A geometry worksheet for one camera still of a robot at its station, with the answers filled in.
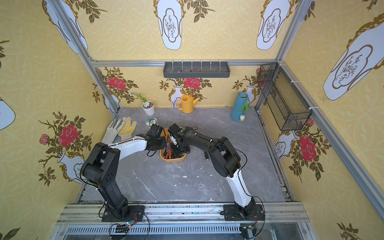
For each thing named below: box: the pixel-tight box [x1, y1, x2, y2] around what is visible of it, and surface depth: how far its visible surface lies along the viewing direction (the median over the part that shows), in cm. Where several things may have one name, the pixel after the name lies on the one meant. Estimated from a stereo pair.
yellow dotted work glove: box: [118, 116, 137, 141], surface depth 109 cm
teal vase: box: [230, 91, 249, 121], surface depth 108 cm
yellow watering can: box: [176, 94, 200, 114], surface depth 118 cm
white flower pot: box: [141, 100, 155, 116], surface depth 115 cm
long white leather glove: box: [101, 119, 125, 145], surface depth 111 cm
